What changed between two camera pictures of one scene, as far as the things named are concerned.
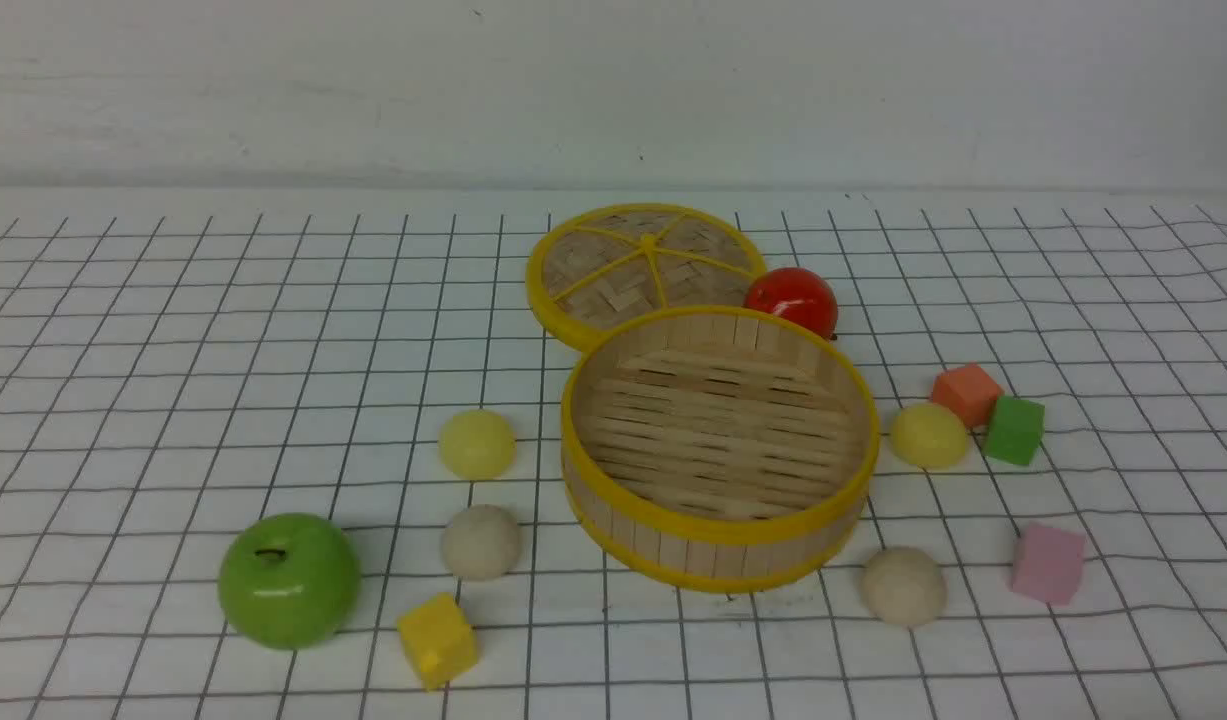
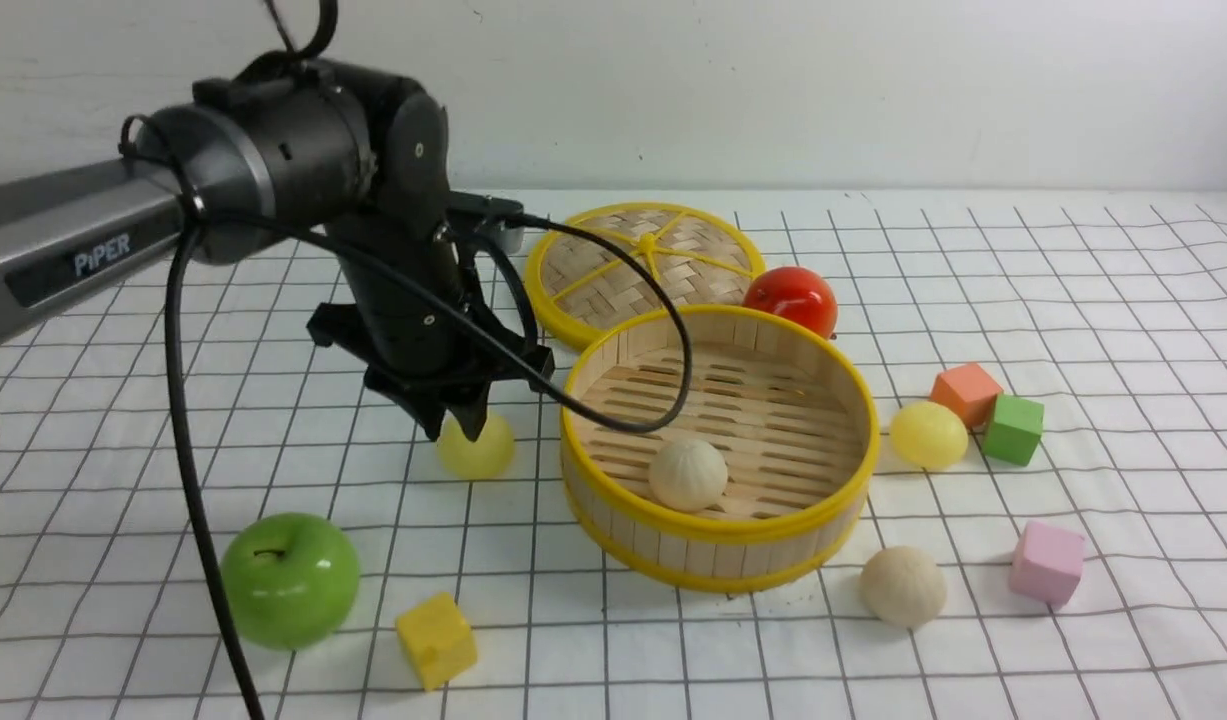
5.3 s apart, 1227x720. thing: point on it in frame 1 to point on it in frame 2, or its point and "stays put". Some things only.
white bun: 481,543 to 688,475
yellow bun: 477,444 stays put
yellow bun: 929,436 stays put
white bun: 904,587 stays put
